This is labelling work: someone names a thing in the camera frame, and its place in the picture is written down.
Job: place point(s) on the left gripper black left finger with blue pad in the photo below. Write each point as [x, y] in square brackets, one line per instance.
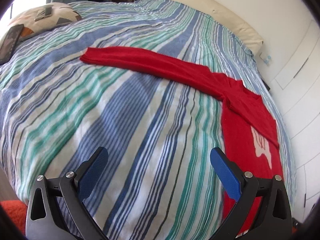
[44, 217]

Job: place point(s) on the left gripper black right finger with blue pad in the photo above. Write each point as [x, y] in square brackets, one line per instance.
[273, 219]

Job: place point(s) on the red knit sweater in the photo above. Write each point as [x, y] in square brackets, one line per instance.
[159, 128]

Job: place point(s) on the orange fluffy rug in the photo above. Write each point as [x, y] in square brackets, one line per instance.
[17, 212]

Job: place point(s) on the striped blue green bedspread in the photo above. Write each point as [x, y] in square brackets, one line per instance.
[50, 98]

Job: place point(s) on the black smartphone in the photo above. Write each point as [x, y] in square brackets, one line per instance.
[9, 43]

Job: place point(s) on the beige patterned pillow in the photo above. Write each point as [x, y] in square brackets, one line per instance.
[62, 14]

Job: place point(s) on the silver smartphone on pillow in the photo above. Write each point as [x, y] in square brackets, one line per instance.
[43, 13]

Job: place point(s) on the cream padded headboard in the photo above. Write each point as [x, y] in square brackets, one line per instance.
[207, 10]

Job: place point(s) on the wall socket plate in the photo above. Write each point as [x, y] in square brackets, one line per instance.
[267, 59]

